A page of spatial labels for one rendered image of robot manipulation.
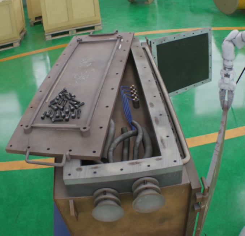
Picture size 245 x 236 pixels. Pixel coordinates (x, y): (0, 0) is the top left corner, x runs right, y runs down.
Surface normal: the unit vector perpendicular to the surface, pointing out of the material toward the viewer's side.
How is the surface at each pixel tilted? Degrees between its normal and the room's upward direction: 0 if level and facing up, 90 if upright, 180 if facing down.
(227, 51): 98
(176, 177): 90
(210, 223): 0
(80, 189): 90
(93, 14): 90
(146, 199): 90
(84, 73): 0
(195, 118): 0
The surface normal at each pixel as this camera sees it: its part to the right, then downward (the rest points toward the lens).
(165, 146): -0.09, -0.82
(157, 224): 0.11, 0.55
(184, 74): 0.47, 0.46
